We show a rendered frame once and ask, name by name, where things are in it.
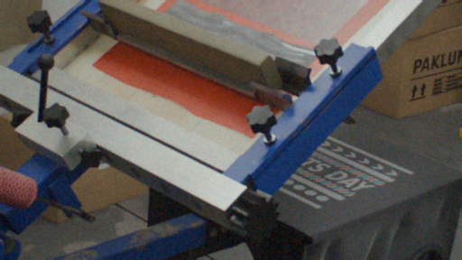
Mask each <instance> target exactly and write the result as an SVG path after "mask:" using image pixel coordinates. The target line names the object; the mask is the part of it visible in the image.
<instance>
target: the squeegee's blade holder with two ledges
mask: <svg viewBox="0 0 462 260"><path fill-rule="evenodd" d="M116 37H117V39H118V40H119V41H120V42H124V43H126V44H129V45H131V46H133V47H135V48H137V49H140V50H143V51H147V52H149V53H151V54H153V56H155V57H157V58H160V59H162V60H166V61H168V62H169V63H172V64H174V65H176V66H179V67H181V68H183V69H185V70H188V71H192V72H194V73H196V74H199V75H200V76H202V77H205V78H207V79H211V80H213V81H215V82H217V83H219V84H221V85H224V86H226V87H228V88H231V89H233V90H236V91H238V92H240V93H244V94H246V95H247V96H250V97H252V98H257V97H258V96H259V93H258V90H257V88H254V87H252V86H249V85H247V84H245V83H243V82H240V81H237V80H235V79H231V78H229V77H227V76H225V75H223V74H220V73H218V72H215V71H213V70H210V69H208V68H205V67H203V66H201V65H198V64H197V63H195V62H192V61H189V60H185V59H183V58H181V57H179V56H176V54H174V53H172V52H169V51H166V50H164V49H162V48H159V47H157V46H155V45H152V44H150V43H148V42H145V41H142V40H140V39H137V38H134V37H133V36H130V35H128V34H126V33H123V32H120V33H119V34H118V35H117V36H116Z"/></svg>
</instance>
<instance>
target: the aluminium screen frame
mask: <svg viewBox="0 0 462 260"><path fill-rule="evenodd" d="M441 1H442V0H400V1H399V2H398V3H396V5H395V6H394V7H393V8H392V9H391V10H390V11H389V12H388V13H387V14H386V15H385V16H384V17H383V18H382V19H381V20H380V21H379V22H378V23H377V24H376V26H375V27H374V28H373V29H372V30H371V31H370V32H369V33H368V34H367V35H366V36H365V37H364V38H363V39H362V40H361V41H360V42H359V43H358V44H359V45H362V46H365V47H368V46H369V45H372V46H374V49H375V52H376V57H377V59H378V62H379V65H380V67H381V66H382V65H383V64H384V63H385V62H386V60H387V59H388V58H389V57H390V56H391V54H392V53H393V52H394V51H395V50H396V49H398V48H399V47H400V46H401V45H402V43H403V42H404V41H405V40H406V39H407V38H408V37H409V36H410V35H411V34H412V33H413V32H414V31H415V30H416V29H417V28H418V27H419V25H420V24H421V23H422V22H423V21H424V20H425V19H426V18H427V17H428V16H429V15H430V14H431V13H432V12H433V11H434V9H435V8H436V7H437V6H438V5H439V3H440V2H441ZM102 34H103V33H101V32H97V31H95V30H93V29H92V26H91V25H88V26H87V27H86V28H85V29H83V30H82V31H81V32H80V33H79V34H78V35H77V36H75V37H74V38H73V39H72V40H71V41H70V42H68V43H67V44H66V45H65V46H64V47H63V48H62V49H60V50H59V51H58V52H57V53H56V54H55V55H53V58H54V60H55V65H54V68H53V69H52V70H50V72H49V84H48V88H49V89H51V90H53V91H55V92H57V93H59V94H61V95H62V96H65V97H67V98H70V99H72V100H74V101H76V102H78V103H80V104H81V105H83V106H85V107H87V108H89V109H91V110H93V111H95V112H97V113H99V114H100V115H102V116H105V117H107V118H109V119H111V120H113V121H115V122H117V123H118V124H120V125H123V126H125V127H127V128H129V129H131V130H133V131H135V132H136V133H139V134H141V135H144V136H146V137H148V138H150V139H152V140H153V141H155V142H157V143H159V144H162V145H164V146H166V147H168V148H170V149H172V150H173V151H175V152H177V153H180V154H182V155H184V156H186V157H188V158H190V159H192V161H194V162H196V163H199V164H201V165H203V166H205V167H207V168H209V169H210V170H213V171H215V172H218V173H220V174H222V173H223V172H224V171H225V170H226V169H227V168H228V167H229V166H230V165H231V164H232V163H233V162H234V161H235V160H236V158H237V157H238V156H239V155H240V154H238V153H235V152H233V151H231V150H229V149H227V148H225V147H223V146H221V145H219V144H216V143H214V142H212V141H210V140H208V139H206V138H204V137H202V136H200V135H197V134H195V133H193V132H191V131H188V130H186V129H184V128H182V127H180V126H178V125H175V124H173V123H171V122H169V121H167V120H165V119H163V118H161V117H159V116H157V115H155V114H152V113H150V112H148V111H146V110H144V109H142V108H141V107H139V106H137V105H134V104H132V103H130V102H128V101H126V100H124V99H122V98H120V97H118V96H115V95H113V94H111V93H109V92H107V91H105V90H103V89H102V88H98V87H96V86H94V85H92V84H90V83H88V82H86V81H84V80H82V79H78V78H76V77H74V76H72V75H70V74H69V73H67V72H65V71H63V69H65V68H66V67H67V66H68V65H69V64H70V63H71V62H72V61H74V60H75V59H76V58H77V57H78V55H79V54H80V53H81V52H83V51H84V50H85V49H86V48H87V47H88V46H90V45H91V44H92V43H93V42H94V41H95V40H96V39H98V38H99V37H100V36H101V35H102ZM23 76H24V77H26V78H27V79H30V80H32V81H34V82H36V83H39V84H41V76H42V71H41V70H36V71H35V72H34V73H33V74H32V73H30V72H28V71H26V72H25V73H24V74H23Z"/></svg>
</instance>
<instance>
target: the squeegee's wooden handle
mask: <svg viewBox="0 0 462 260"><path fill-rule="evenodd" d="M97 2H98V5H99V7H100V9H101V11H102V12H103V14H104V16H105V18H106V19H108V20H110V21H112V23H113V25H114V27H115V29H116V31H117V33H120V32H122V33H126V34H128V35H130V36H133V37H134V38H137V39H140V40H142V41H145V42H148V43H150V44H152V45H155V46H157V47H159V48H162V49H164V50H166V51H169V52H172V53H174V54H176V56H179V57H181V58H183V59H185V60H189V61H192V62H195V63H197V64H198V65H201V66H203V67H205V68H208V69H210V70H213V71H215V72H218V73H220V74H223V75H225V76H227V77H229V78H231V79H235V80H237V81H240V82H243V83H245V84H247V85H249V86H250V83H251V80H253V81H259V82H262V83H263V84H266V85H268V86H271V87H273V88H277V89H279V90H281V89H282V88H283V87H284V85H283V83H282V79H281V77H280V74H279V72H278V70H277V68H276V66H275V64H274V61H273V58H272V56H270V54H268V53H266V52H263V51H259V50H257V49H255V48H252V47H250V46H247V45H244V44H242V43H239V42H235V41H233V40H230V39H228V38H226V37H223V36H221V35H218V34H216V33H213V32H210V31H207V30H205V29H202V28H200V27H198V26H196V25H193V24H189V23H185V22H183V21H181V20H179V19H176V18H174V17H171V16H168V15H167V14H163V13H160V12H158V11H155V10H153V9H151V8H148V7H146V6H143V5H139V4H138V3H136V2H134V1H131V0H97Z"/></svg>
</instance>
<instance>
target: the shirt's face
mask: <svg viewBox="0 0 462 260"><path fill-rule="evenodd" d="M330 136H333V137H335V138H337V139H339V140H341V141H343V142H347V143H349V144H352V145H354V146H356V147H359V148H361V149H363V150H366V151H368V152H369V153H373V154H375V155H377V156H380V157H382V158H384V159H386V161H388V162H390V163H394V164H396V165H400V166H401V167H403V168H406V169H408V170H410V171H413V172H415V173H413V174H411V175H408V176H405V177H403V178H400V179H397V180H394V181H390V182H387V183H385V184H383V185H380V186H377V187H375V188H372V189H370V190H366V191H363V192H360V193H358V194H356V195H353V196H351V197H348V198H344V199H342V200H338V201H335V202H333V203H330V204H328V205H326V206H323V207H320V208H317V209H315V208H313V207H311V206H310V205H308V204H306V203H304V202H302V201H300V200H296V199H294V198H292V197H290V196H288V195H286V194H284V193H282V192H280V191H278V190H277V191H276V192H275V193H274V194H273V199H274V200H276V201H278V202H279V205H278V207H277V209H276V210H278V211H280V214H281V215H280V216H279V217H278V218H277V219H276V220H275V222H276V223H277V224H279V225H281V226H283V227H285V228H288V229H289V230H291V231H294V232H295V233H297V234H299V235H301V236H303V237H306V238H307V239H310V236H313V235H316V234H318V233H320V232H322V231H325V230H327V229H330V228H333V227H336V226H338V225H341V224H343V223H347V222H348V221H351V220H353V219H356V218H360V217H362V216H364V215H367V214H369V213H372V211H374V210H377V209H380V208H383V207H385V206H388V205H390V204H393V203H394V202H397V201H400V200H405V199H407V198H409V197H411V196H414V195H416V194H419V193H421V192H424V191H426V190H430V189H432V188H435V187H437V186H439V185H441V184H444V183H447V182H449V181H453V180H456V179H458V178H461V177H462V172H459V171H457V170H455V169H452V168H450V167H448V166H445V165H443V164H440V163H438V162H434V161H432V159H430V158H428V157H426V156H423V155H421V154H418V153H415V152H413V151H411V150H408V149H406V148H404V147H401V146H399V145H396V144H393V143H390V142H388V141H385V140H384V139H382V138H379V137H377V136H375V135H371V134H368V133H367V132H365V131H362V130H360V129H357V128H355V127H353V126H351V125H347V124H344V123H341V124H340V125H339V126H338V127H337V128H336V129H335V130H334V131H333V132H332V133H331V134H330Z"/></svg>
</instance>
